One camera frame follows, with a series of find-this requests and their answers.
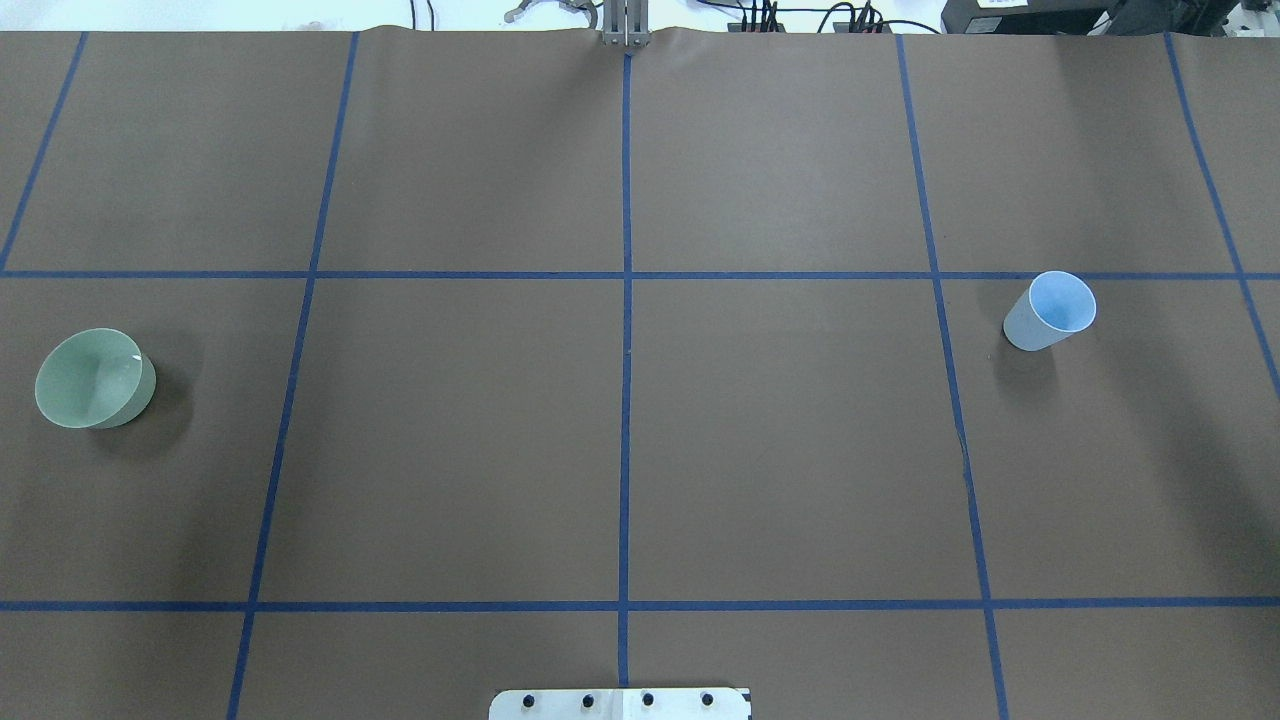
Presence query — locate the green ceramic bowl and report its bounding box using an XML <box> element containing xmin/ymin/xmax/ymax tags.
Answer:
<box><xmin>35</xmin><ymin>328</ymin><xmax>157</xmax><ymax>430</ymax></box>

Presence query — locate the silver aluminium frame post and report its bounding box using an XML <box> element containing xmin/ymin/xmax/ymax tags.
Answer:
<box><xmin>599</xmin><ymin>0</ymin><xmax>652</xmax><ymax>49</ymax></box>

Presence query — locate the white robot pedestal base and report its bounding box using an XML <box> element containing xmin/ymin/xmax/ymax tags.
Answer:
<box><xmin>488</xmin><ymin>687</ymin><xmax>753</xmax><ymax>719</ymax></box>

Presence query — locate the light blue plastic cup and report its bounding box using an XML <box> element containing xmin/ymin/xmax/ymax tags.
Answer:
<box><xmin>1002</xmin><ymin>270</ymin><xmax>1097</xmax><ymax>352</ymax></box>

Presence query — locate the black electronic box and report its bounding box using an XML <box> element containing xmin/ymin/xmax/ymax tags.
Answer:
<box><xmin>940</xmin><ymin>1</ymin><xmax>1114</xmax><ymax>36</ymax></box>

